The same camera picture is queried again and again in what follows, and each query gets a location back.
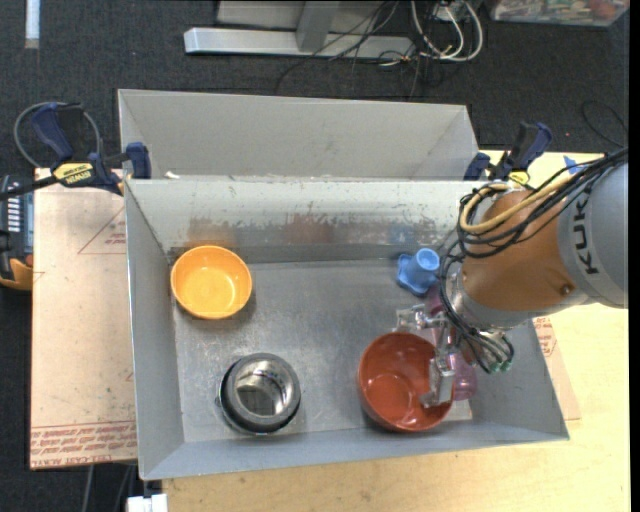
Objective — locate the steel bowl with black rim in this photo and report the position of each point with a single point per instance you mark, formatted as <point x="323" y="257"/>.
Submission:
<point x="260" y="397"/>

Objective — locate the grey metal bin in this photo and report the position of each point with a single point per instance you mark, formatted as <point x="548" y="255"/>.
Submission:
<point x="320" y="320"/>

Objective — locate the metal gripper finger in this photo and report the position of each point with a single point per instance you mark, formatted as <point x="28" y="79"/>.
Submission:
<point x="440" y="382"/>
<point x="420" y="318"/>

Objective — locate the blue plastic cup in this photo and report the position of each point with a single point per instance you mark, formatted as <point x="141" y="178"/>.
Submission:
<point x="417" y="272"/>

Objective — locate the red bowl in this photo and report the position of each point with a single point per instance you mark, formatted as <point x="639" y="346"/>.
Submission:
<point x="392" y="385"/>

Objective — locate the pink clear plastic cup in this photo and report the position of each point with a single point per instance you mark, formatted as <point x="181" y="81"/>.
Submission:
<point x="465" y="382"/>

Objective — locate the orange bowl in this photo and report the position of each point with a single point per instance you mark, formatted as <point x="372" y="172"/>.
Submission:
<point x="210" y="282"/>

